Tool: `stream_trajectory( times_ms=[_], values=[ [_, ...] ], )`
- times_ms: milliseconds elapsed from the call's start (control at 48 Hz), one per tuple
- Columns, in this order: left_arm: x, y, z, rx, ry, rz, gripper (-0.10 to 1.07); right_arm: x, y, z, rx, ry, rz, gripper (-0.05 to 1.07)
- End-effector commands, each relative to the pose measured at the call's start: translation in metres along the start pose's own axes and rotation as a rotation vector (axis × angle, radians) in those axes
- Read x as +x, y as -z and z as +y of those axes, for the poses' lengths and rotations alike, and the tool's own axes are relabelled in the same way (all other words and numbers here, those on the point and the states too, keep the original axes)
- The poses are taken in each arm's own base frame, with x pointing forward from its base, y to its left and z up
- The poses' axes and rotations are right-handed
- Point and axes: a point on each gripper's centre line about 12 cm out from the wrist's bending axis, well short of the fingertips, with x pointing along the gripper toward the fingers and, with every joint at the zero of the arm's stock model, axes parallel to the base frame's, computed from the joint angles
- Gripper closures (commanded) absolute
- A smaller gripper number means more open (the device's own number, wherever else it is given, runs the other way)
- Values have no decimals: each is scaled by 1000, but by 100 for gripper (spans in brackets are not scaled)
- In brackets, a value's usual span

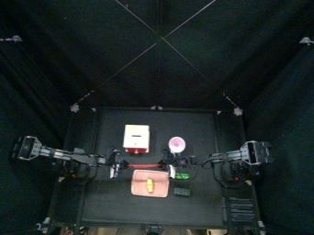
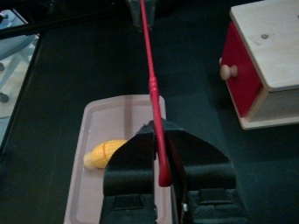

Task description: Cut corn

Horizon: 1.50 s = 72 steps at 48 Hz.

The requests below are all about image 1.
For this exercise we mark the cream and red toy toaster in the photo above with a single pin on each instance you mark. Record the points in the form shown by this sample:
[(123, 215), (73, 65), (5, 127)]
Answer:
[(136, 138)]

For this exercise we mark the yellow toy corn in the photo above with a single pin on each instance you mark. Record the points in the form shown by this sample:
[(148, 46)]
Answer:
[(149, 185)]

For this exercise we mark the pink cutting board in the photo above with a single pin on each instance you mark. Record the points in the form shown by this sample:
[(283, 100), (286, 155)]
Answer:
[(149, 183)]

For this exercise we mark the grey metal frame bracket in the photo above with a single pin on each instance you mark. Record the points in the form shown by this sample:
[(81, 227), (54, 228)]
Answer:
[(306, 40), (14, 39), (237, 111), (155, 107), (74, 107)]

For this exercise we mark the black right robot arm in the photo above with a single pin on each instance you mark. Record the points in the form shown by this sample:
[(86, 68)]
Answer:
[(244, 154)]

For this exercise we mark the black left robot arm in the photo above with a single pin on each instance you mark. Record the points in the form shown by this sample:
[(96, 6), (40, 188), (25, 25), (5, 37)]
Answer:
[(61, 154)]

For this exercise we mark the green toy piece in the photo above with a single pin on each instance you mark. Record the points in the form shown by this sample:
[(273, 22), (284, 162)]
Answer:
[(183, 176)]

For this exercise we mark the pink toy cup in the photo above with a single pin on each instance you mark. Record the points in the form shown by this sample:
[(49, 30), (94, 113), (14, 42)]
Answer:
[(176, 144)]

